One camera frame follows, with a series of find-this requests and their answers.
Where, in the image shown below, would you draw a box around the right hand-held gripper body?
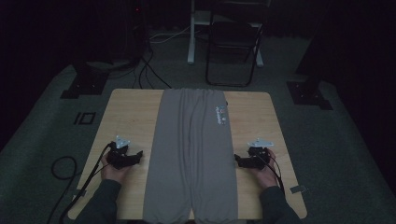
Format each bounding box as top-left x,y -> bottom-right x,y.
245,137 -> 276,171

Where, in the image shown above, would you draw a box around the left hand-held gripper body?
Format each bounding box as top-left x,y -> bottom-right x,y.
106,134 -> 135,171

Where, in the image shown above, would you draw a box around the grey pants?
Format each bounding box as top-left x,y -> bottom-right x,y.
142,88 -> 240,224

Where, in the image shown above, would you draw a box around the person's left hand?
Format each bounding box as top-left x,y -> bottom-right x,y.
100,154 -> 133,185

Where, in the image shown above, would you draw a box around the person's right hand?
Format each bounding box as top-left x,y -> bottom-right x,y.
252,148 -> 278,189

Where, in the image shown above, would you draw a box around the black stand base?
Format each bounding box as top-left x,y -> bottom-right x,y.
60,62 -> 110,100
286,69 -> 333,111

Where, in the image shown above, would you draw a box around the black folding chair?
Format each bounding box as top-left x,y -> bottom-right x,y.
205,0 -> 273,88

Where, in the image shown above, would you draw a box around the dark computer tower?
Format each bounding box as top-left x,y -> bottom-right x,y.
123,0 -> 148,61

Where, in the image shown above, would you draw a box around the right hand-held gripper cable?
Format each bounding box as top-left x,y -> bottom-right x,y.
261,154 -> 286,196

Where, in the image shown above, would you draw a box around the hand-held gripper cable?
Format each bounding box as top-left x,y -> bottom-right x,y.
261,154 -> 286,196
59,142 -> 114,224

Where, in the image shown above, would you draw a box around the left hand-held gripper cable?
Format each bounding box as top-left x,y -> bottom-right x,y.
59,142 -> 114,224

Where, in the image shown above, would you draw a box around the black looped floor cable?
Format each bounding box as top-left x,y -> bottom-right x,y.
46,155 -> 82,224

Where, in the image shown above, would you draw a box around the black floor cables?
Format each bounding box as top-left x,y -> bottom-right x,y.
133,46 -> 173,90

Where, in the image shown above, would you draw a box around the white desk frame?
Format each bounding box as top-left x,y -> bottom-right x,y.
187,0 -> 264,68

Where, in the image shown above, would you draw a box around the white floor cable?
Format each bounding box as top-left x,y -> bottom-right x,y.
148,25 -> 193,44

